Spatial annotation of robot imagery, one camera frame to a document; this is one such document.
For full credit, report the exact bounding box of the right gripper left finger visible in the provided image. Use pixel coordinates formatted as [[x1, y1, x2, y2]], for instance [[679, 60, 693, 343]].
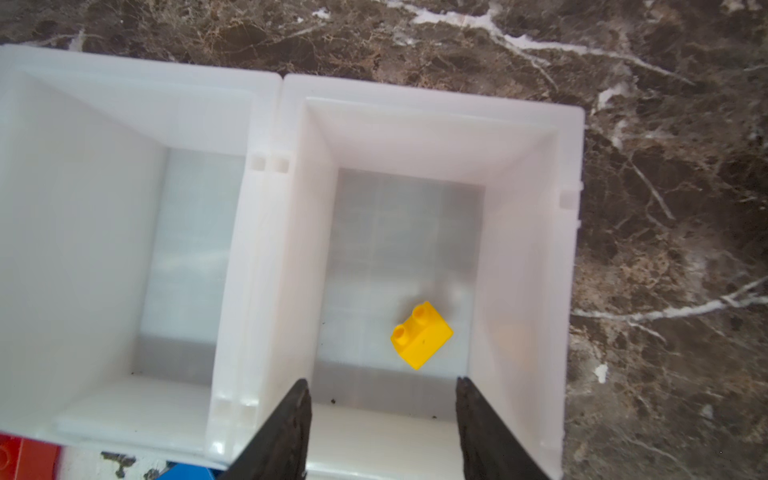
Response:
[[219, 379, 312, 480]]

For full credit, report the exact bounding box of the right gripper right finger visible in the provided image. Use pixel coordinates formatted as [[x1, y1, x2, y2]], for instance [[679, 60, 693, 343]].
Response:
[[456, 377, 549, 480]]

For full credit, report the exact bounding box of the white middle bin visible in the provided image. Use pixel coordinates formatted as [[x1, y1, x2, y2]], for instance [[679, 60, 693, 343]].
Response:
[[1, 45, 281, 466]]

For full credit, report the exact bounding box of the white right bin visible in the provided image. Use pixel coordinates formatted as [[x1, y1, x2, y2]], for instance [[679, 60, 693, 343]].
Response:
[[216, 75, 585, 479]]

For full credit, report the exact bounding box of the red lego brick cluster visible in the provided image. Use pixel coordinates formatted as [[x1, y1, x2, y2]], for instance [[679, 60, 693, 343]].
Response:
[[0, 434, 61, 480]]

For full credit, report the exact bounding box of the blue lego brick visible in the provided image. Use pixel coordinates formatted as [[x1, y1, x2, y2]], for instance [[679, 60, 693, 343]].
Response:
[[158, 463, 216, 480]]

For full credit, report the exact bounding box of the small yellow lego brick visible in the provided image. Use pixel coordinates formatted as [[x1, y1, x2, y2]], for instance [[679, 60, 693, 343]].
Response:
[[390, 302, 453, 370]]

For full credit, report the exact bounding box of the white bin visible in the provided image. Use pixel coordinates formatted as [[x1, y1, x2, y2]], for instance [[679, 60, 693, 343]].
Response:
[[216, 75, 585, 479], [1, 45, 281, 466]]

